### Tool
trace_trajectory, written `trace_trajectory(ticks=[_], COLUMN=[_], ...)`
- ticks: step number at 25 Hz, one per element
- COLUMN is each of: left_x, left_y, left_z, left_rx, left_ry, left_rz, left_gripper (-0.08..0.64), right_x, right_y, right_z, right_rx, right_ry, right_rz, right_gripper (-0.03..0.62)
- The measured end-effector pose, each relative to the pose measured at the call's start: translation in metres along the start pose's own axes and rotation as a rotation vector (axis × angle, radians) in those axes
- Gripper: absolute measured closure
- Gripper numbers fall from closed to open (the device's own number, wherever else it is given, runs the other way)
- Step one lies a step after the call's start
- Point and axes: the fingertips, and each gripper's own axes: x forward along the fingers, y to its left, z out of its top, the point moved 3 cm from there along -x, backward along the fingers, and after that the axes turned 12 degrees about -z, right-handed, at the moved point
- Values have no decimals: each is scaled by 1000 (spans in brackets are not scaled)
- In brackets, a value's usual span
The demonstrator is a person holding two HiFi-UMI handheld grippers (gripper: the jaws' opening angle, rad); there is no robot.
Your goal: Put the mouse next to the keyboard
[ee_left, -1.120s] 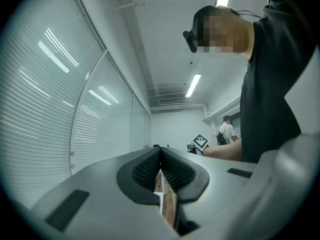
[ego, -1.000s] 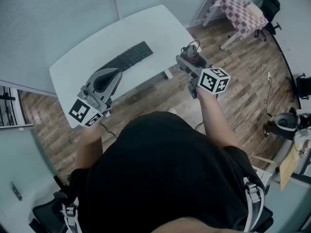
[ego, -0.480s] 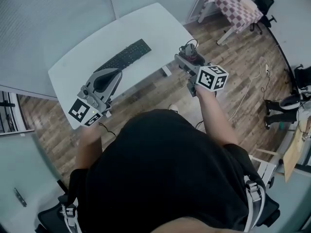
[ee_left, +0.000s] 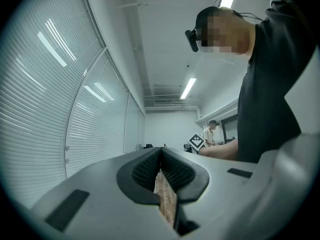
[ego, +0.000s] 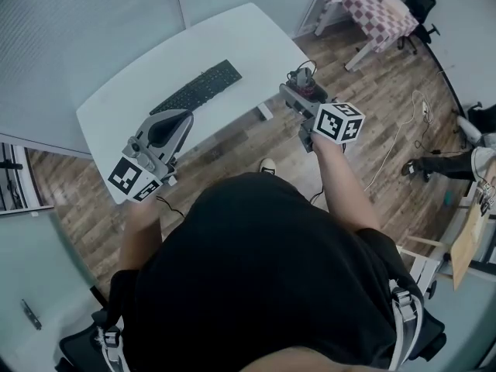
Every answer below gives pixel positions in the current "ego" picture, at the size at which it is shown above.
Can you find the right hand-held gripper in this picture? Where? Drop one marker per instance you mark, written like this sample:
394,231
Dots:
337,124

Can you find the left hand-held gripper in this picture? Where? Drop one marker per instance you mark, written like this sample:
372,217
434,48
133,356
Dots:
133,173

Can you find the black keyboard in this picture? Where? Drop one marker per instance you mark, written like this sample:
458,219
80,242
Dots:
201,87

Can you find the person's right forearm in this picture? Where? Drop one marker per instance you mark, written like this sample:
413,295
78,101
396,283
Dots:
345,184

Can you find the person's left forearm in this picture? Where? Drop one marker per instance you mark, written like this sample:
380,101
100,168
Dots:
139,235

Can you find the white desk leg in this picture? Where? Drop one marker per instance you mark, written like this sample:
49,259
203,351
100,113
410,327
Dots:
265,111

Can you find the person's white shoe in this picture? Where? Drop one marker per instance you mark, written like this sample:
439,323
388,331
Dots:
268,166

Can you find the table with checkered cloth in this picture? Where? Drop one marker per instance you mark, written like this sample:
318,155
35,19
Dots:
372,10
358,58

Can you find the white power strip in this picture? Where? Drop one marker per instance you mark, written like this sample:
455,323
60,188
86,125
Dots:
424,108

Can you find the beige box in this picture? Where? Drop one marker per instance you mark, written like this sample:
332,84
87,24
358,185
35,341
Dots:
395,8

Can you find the black swivel chair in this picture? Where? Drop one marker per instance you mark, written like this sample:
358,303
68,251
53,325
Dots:
422,2

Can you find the person's black shirt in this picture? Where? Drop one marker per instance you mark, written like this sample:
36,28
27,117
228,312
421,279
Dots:
263,266

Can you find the teal floor object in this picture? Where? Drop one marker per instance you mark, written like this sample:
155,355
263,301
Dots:
448,198

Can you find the black bag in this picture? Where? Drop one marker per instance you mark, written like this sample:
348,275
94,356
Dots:
482,116

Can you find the light wooden table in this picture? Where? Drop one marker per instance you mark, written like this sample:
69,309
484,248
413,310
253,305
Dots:
469,242

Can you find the black mesh office chair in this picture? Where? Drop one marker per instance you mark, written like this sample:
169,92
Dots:
79,347

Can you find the person's head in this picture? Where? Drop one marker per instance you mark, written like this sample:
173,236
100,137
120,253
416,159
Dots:
306,360

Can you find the white metal frame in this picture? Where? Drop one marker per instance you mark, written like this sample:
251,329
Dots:
422,271

